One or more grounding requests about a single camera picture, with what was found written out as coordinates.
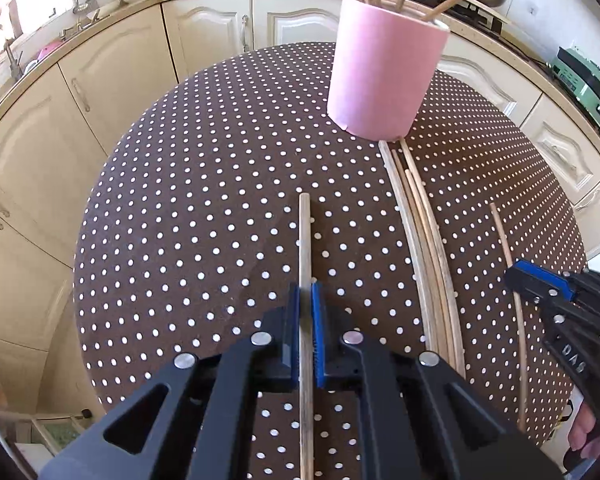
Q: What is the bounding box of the pink cup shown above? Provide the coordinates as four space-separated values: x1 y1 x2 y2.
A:
326 0 451 142

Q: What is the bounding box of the bunch of wooden chopsticks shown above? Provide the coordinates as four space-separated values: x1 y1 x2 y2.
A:
378 139 467 376

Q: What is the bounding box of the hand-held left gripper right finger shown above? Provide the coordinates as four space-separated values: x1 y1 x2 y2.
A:
310 281 565 480

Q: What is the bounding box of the green countertop appliance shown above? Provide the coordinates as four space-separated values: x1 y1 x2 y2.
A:
550 46 600 136

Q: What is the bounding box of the person's right hand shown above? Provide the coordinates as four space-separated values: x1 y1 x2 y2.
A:
568 401 600 462

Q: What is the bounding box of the steel faucet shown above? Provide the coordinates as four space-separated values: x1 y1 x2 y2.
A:
2 40 23 81

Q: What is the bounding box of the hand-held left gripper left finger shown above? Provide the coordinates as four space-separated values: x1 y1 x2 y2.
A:
37 284 302 480

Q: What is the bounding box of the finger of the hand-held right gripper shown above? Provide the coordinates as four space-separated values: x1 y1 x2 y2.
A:
516 260 600 321
504 266 600 356

